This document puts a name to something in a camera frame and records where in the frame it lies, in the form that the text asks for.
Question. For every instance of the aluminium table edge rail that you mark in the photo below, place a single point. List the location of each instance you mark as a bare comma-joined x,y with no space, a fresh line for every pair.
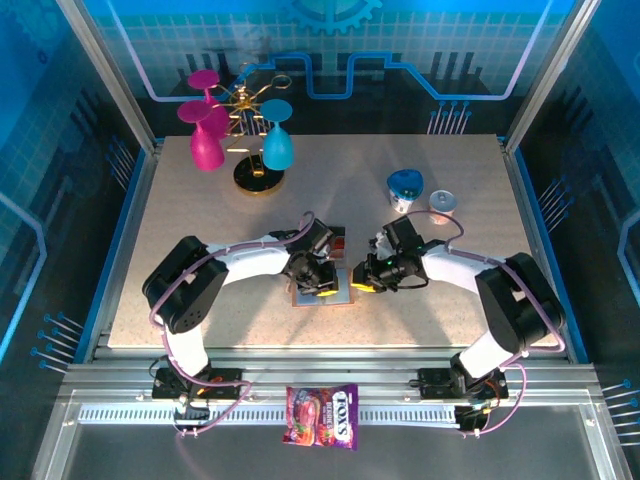
523,200
140,200

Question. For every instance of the aluminium frame post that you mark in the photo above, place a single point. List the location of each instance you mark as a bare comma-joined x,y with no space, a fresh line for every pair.
110,85
545,85

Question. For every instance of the tan leather card holder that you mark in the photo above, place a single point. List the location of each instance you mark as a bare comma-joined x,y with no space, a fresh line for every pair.
346,292

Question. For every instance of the teal plastic wine glass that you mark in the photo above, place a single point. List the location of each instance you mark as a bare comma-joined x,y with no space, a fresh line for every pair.
277,150

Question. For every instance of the white cup with blue lid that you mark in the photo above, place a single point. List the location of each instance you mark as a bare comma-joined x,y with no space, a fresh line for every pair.
402,195

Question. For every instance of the clear acrylic card stand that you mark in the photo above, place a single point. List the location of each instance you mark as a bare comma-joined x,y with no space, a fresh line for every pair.
340,255

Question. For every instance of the long aluminium base rail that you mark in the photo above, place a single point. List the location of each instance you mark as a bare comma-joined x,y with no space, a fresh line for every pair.
325,370

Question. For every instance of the black connector box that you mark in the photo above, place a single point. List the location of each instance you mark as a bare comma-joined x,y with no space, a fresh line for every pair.
470,420
195,414

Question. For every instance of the pink can with silver lid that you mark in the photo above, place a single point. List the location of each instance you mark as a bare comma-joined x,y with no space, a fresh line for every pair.
442,205

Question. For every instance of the purple Fox's candy bag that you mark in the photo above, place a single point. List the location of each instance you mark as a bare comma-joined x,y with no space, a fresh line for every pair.
322,415

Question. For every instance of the pink plastic wine glass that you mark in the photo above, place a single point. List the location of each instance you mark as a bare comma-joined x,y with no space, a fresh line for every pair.
204,79
206,150

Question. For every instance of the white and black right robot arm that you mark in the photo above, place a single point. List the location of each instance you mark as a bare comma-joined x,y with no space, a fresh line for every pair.
450,272

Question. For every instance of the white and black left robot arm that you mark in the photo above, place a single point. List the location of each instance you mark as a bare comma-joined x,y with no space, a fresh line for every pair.
250,262

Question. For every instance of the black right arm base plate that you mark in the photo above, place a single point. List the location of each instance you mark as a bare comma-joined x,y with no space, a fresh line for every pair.
431,384

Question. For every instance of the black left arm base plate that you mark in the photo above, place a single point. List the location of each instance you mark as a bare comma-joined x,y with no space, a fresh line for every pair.
232,392

